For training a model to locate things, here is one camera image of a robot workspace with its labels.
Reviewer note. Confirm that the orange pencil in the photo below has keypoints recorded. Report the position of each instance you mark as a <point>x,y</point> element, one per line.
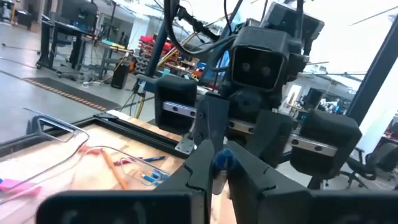
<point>115,169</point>

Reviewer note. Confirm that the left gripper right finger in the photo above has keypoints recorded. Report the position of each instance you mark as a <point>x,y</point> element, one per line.
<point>295,208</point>

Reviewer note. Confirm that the black aluminium table frame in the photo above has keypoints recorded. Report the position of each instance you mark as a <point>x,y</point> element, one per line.
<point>140,132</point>

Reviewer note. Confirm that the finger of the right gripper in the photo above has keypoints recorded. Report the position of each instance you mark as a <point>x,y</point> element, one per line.
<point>270,137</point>
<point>213,118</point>

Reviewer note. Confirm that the black computer tower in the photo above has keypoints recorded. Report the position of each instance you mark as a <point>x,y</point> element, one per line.
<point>120,76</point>

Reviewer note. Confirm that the blue pencil pink eraser tip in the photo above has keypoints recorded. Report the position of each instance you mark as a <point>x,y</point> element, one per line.
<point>149,179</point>

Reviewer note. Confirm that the red eraser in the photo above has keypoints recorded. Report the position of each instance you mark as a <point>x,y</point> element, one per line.
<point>90,150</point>

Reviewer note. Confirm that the dark blue pen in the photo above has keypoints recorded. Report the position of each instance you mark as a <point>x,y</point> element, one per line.
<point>154,159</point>

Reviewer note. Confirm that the black office chair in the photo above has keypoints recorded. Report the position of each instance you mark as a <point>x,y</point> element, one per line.
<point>360,165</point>

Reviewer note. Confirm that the black monitor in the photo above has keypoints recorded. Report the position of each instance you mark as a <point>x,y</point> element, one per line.
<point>81,12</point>

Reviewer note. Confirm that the blue crayon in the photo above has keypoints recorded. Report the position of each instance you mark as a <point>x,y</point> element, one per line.
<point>223,160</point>

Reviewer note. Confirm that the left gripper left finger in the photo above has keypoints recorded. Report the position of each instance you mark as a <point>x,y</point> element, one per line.
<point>124,208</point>

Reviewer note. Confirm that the black desk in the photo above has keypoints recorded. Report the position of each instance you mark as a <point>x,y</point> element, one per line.
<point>62,31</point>

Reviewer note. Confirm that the clear plastic bin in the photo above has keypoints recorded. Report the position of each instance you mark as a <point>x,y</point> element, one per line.
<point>18,168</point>
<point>136,183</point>

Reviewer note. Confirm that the pink eraser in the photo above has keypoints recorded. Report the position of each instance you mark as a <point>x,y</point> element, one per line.
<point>18,187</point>

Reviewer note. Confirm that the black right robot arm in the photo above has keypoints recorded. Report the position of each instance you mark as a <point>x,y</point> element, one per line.
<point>292,18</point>

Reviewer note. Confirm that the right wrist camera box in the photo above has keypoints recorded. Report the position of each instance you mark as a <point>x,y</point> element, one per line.
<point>258,65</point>

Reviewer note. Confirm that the red parts bin shelf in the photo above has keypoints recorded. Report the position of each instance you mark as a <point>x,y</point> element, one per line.
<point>155,46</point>

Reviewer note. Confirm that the black slanted support pole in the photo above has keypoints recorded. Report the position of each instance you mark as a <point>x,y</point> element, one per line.
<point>158,46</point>
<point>373,71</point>

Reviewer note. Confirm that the dark floor mat orange edge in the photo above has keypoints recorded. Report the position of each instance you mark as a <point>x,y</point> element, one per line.
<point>74,95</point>

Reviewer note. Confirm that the dark red crayon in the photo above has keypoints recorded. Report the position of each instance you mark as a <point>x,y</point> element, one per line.
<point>127,162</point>

